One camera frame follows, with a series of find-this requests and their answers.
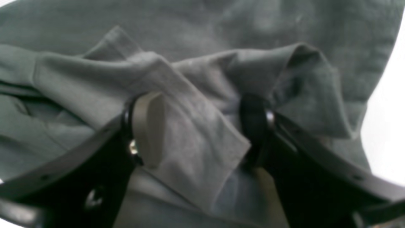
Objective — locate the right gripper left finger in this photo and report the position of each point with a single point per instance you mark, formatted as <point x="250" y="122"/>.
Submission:
<point x="85" y="187"/>

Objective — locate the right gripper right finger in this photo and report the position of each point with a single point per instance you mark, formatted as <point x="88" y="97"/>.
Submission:
<point x="316" y="187"/>

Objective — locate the dark grey T-shirt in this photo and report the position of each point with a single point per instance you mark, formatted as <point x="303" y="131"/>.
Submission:
<point x="69" y="67"/>

